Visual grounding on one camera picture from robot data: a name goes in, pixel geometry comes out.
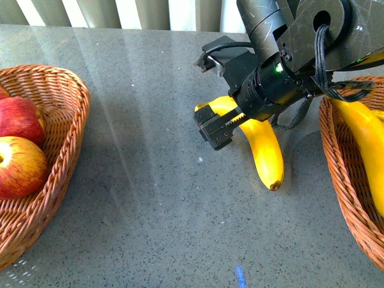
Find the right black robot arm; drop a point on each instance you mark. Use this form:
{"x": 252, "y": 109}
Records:
{"x": 292, "y": 51}

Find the red yellow apple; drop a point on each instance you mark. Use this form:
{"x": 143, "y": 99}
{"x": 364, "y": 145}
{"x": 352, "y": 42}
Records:
{"x": 24, "y": 168}

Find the white pleated curtain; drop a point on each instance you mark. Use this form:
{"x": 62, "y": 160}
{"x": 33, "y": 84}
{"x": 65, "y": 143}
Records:
{"x": 173, "y": 15}

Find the right brown wicker basket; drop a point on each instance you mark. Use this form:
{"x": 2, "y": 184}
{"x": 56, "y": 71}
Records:
{"x": 348, "y": 173}

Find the long yellow banana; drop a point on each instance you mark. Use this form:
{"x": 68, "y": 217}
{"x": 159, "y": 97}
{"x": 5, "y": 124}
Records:
{"x": 367, "y": 129}

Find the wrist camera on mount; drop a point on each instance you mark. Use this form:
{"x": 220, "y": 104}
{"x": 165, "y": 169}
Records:
{"x": 232, "y": 60}

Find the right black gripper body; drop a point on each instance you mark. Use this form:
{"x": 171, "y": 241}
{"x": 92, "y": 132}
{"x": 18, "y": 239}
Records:
{"x": 270, "y": 90}

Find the left brown wicker basket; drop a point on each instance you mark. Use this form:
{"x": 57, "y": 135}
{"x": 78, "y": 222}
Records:
{"x": 64, "y": 100}

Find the yellow banana in basket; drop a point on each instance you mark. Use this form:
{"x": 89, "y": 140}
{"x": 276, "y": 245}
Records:
{"x": 379, "y": 114}

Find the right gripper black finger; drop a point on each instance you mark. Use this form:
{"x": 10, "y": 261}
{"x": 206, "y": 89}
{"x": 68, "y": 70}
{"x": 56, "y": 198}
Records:
{"x": 205, "y": 114}
{"x": 219, "y": 133}

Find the red apple in basket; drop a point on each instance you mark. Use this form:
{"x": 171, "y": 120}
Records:
{"x": 3, "y": 94}

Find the brown wicker basket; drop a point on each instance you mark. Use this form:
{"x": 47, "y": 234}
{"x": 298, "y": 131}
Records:
{"x": 348, "y": 173}
{"x": 64, "y": 100}

